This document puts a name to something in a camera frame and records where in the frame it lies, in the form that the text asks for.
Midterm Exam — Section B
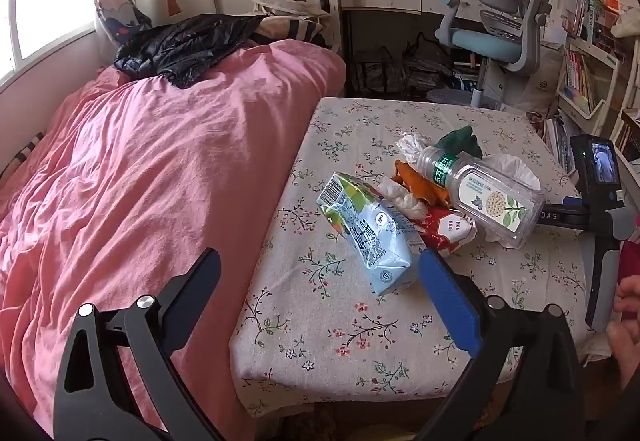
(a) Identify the pink blanket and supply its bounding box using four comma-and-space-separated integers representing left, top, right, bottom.
0, 41, 348, 441

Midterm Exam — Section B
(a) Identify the window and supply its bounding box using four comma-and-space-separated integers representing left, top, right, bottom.
0, 0, 96, 86

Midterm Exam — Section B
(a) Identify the white paper bag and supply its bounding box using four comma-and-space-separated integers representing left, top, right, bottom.
520, 43, 566, 116

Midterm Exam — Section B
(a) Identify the beige dark striped cloth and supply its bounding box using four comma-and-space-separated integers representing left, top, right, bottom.
250, 13, 336, 52

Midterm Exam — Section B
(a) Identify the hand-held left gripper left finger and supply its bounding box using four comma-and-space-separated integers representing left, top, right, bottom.
52, 247, 223, 441

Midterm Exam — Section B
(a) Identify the black puffer jacket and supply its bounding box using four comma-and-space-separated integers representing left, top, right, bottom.
114, 13, 266, 89

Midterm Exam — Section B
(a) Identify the grey and blue desk chair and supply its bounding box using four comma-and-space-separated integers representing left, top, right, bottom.
425, 0, 556, 109

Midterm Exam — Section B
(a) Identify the person's right hand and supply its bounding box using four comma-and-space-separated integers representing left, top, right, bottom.
605, 273, 640, 392

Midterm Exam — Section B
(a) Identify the clear plastic bottle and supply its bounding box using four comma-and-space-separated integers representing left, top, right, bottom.
416, 147, 546, 249

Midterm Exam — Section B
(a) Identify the dark storage bag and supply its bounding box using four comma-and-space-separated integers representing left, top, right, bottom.
400, 33, 453, 89

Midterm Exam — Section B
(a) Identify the floral tablecloth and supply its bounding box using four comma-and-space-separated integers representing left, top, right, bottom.
229, 97, 596, 417

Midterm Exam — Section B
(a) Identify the green wrapper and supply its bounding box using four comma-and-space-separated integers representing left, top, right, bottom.
434, 125, 483, 159

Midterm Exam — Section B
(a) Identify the clear plastic storage bag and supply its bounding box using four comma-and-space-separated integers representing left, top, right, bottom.
347, 48, 396, 96

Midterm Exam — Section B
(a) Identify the striped pillow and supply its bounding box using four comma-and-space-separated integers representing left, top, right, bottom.
7, 133, 47, 164

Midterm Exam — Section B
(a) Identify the blue milk carton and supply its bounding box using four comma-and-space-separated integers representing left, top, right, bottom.
315, 171, 426, 297

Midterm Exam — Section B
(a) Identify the large white paper tissue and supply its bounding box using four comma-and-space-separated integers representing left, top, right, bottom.
475, 152, 542, 244

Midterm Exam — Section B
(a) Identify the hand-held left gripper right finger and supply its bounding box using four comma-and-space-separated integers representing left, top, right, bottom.
415, 248, 586, 441

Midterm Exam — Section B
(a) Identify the red snack wrapper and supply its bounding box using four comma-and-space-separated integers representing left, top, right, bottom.
417, 206, 478, 258

